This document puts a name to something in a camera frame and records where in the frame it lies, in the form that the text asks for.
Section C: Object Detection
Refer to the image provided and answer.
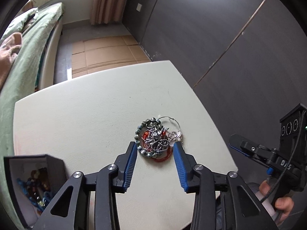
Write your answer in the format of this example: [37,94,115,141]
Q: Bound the red braided string bracelet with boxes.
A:
[141,129,174,163]

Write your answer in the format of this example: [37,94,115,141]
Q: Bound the silver chain necklace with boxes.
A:
[144,126,171,154]

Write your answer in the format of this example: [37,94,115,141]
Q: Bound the green beaded bracelet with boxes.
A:
[134,117,164,159]

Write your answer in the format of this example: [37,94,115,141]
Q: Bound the white butterfly pendant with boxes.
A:
[168,130,182,147]

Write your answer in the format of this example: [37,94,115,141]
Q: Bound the black open jewelry box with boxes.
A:
[4,154,67,229]

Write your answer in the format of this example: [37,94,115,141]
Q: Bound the person's right hand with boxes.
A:
[259,181,295,225]

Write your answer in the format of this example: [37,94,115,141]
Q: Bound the flattened cardboard sheets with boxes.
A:
[71,35,150,78]

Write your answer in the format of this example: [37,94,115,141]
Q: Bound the green bed mattress cover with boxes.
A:
[0,2,64,230]

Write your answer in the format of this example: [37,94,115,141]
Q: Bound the pink fleece blanket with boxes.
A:
[0,32,22,89]

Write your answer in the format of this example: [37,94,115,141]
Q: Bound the brown window curtain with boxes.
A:
[90,0,127,25]

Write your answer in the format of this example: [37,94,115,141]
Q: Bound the floral green pillow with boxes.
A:
[1,7,39,43]

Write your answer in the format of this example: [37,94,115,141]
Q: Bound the large silver hoop ring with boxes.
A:
[157,116,182,137]

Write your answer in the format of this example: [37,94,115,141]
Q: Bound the white wall socket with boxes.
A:
[136,3,142,12]

